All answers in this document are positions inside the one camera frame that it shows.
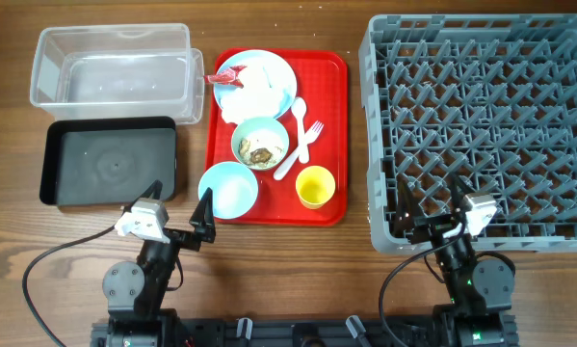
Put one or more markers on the leftover rice and food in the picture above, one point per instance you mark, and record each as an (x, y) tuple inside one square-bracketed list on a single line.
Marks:
[(261, 149)]

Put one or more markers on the white napkin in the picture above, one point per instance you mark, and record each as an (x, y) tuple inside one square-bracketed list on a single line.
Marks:
[(254, 97)]

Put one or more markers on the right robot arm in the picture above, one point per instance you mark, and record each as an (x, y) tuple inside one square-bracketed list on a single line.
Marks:
[(479, 285)]

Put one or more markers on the white plastic fork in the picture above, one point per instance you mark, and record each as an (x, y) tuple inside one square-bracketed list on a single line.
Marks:
[(310, 137)]

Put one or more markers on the red serving tray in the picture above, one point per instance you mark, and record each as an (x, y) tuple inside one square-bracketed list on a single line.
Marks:
[(323, 82)]

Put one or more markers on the black waste tray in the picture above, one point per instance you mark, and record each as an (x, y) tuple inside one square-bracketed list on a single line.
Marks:
[(106, 161)]

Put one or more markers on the light blue plate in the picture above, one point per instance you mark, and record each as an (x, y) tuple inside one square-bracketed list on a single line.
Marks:
[(280, 74)]

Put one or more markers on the yellow plastic cup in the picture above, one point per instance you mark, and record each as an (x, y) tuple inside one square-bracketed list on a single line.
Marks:
[(315, 186)]

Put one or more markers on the clear plastic waste bin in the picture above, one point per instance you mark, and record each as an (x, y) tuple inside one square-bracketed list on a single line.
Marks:
[(118, 71)]

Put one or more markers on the grey dishwasher rack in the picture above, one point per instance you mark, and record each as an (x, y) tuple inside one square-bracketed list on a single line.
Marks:
[(490, 98)]

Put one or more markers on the light blue bowl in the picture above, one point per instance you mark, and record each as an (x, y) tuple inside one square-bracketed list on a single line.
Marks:
[(234, 189)]

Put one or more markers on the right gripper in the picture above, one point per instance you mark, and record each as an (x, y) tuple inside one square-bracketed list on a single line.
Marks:
[(407, 217)]

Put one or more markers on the white plastic spoon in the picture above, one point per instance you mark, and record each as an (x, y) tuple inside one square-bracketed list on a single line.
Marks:
[(298, 110)]

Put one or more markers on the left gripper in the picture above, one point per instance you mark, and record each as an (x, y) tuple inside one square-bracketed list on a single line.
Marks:
[(201, 218)]

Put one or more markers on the green bowl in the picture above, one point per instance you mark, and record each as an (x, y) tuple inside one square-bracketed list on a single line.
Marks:
[(251, 125)]

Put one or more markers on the red snack wrapper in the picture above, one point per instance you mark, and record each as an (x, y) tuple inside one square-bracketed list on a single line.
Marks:
[(229, 77)]

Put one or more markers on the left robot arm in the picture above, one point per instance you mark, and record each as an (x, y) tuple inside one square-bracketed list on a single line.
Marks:
[(135, 290)]

